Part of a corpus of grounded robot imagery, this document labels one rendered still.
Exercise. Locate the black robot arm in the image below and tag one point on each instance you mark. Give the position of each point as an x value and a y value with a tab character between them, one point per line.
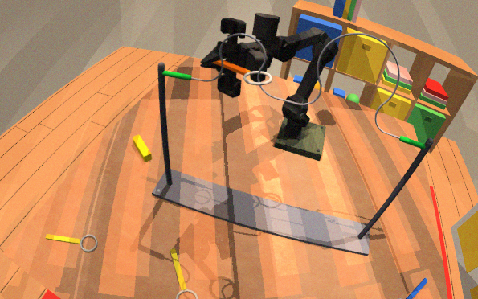
283	49

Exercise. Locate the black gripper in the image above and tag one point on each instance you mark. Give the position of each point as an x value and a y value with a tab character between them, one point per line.
232	52

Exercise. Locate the blue handle with white ring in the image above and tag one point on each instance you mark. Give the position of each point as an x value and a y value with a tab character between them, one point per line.
417	289

